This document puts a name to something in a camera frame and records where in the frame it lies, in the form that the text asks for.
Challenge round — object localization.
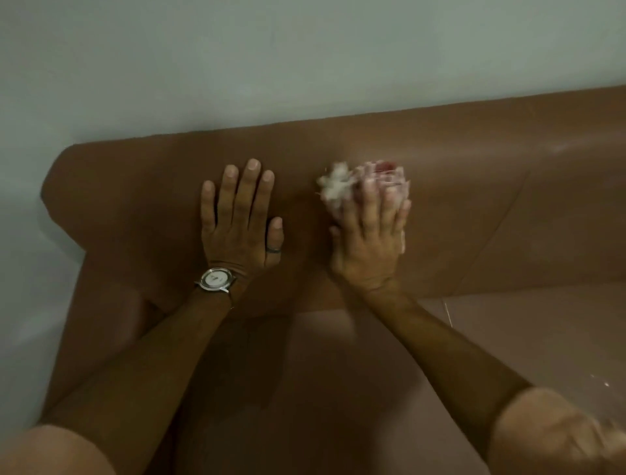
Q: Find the person's left hand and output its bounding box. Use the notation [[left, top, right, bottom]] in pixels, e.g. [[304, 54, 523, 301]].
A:
[[201, 158, 285, 280]]

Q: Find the white cleaning rag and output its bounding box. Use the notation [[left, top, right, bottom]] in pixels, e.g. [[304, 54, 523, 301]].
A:
[[316, 160, 411, 255]]

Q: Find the brown leather sofa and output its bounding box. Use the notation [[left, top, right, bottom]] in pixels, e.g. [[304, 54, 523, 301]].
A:
[[38, 84, 626, 475]]

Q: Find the beige shirt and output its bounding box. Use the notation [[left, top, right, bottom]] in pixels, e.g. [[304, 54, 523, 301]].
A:
[[0, 387, 626, 475]]

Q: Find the person's left forearm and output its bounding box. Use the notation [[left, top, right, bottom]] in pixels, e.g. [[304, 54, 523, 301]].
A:
[[38, 285, 235, 475]]

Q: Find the person's right hand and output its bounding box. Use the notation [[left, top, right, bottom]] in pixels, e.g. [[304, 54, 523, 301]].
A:
[[329, 177, 411, 294]]

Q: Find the silver wristwatch white dial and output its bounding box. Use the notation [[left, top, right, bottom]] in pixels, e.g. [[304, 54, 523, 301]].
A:
[[194, 268, 238, 294]]

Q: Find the person's right forearm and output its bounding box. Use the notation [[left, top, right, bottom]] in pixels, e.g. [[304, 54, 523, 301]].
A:
[[363, 288, 535, 463]]

